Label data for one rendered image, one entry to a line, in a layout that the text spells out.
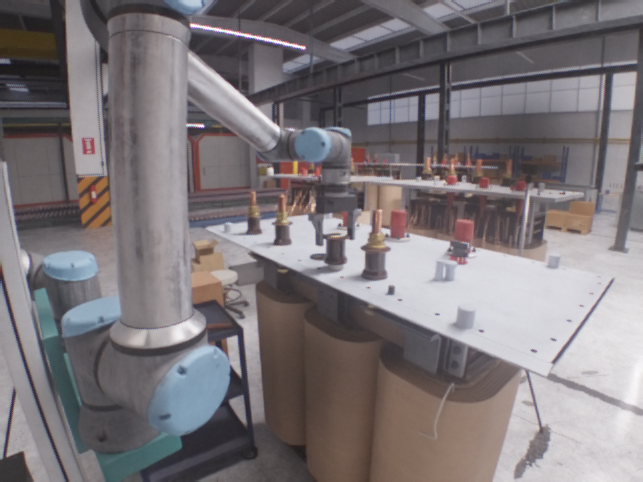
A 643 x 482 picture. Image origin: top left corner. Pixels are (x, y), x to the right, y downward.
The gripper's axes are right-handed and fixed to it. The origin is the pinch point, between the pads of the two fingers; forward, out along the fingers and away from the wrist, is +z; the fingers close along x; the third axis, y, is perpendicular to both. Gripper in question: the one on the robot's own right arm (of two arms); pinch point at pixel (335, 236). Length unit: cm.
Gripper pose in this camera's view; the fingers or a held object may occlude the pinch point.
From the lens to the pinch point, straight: 109.4
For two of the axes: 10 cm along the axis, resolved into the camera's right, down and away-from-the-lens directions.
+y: 6.2, 1.8, -7.7
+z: 0.0, 9.7, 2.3
